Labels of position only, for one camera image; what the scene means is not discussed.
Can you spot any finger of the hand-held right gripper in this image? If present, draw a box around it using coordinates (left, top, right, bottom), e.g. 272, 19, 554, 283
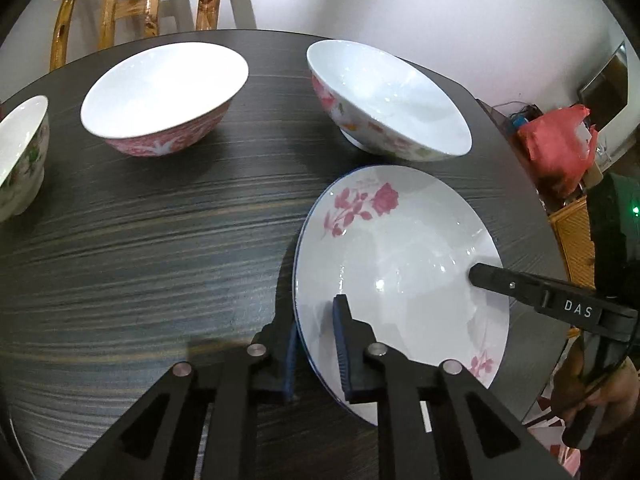
467, 261, 639, 342

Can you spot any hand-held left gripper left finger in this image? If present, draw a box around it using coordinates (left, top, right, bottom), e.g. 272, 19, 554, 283
60, 321, 302, 480

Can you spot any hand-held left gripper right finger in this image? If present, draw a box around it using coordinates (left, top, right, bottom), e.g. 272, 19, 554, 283
331, 294, 571, 480

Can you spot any rose print plate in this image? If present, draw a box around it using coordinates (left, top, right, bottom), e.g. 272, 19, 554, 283
291, 164, 511, 428

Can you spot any white bowl with pink flowers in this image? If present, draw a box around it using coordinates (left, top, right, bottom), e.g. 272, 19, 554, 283
306, 40, 473, 162

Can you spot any pink patterned bowl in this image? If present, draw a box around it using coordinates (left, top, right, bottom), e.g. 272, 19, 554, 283
80, 42, 250, 157

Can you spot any green floral bowl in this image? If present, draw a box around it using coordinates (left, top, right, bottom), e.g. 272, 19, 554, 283
0, 95, 51, 223

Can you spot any person's right hand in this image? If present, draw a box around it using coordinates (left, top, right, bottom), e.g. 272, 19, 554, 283
554, 342, 640, 436

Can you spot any wicker basket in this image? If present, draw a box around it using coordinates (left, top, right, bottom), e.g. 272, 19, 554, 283
548, 197, 597, 288

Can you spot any red plastic bag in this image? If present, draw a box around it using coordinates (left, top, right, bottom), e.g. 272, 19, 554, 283
516, 104, 599, 199

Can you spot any framed mirror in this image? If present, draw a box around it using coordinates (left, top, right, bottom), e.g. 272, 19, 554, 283
580, 42, 630, 128

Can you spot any wooden chair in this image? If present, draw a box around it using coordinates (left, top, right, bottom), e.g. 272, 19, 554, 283
50, 0, 226, 72

